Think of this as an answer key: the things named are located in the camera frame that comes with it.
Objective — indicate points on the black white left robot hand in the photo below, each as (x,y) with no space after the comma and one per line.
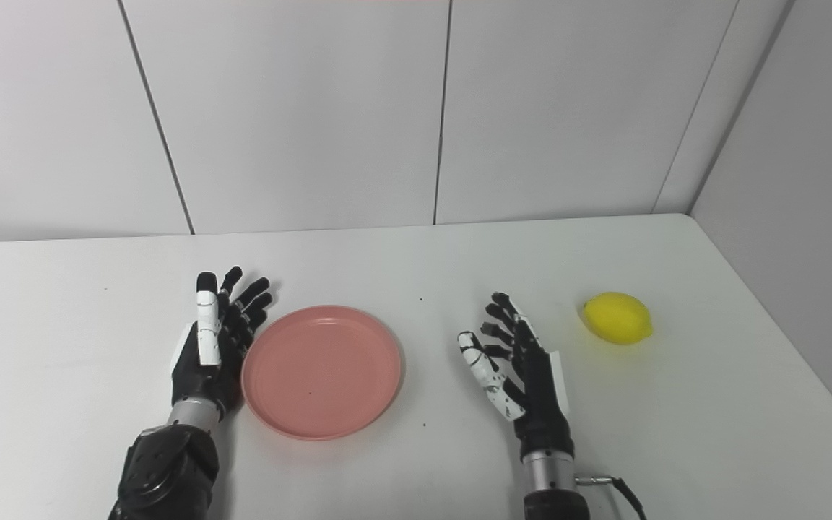
(203,361)

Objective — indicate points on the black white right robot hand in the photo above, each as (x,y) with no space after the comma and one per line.
(542,404)

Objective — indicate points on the yellow lemon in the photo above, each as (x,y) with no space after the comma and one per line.
(617,318)

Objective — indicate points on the pink round plate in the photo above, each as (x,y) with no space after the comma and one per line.
(321,372)

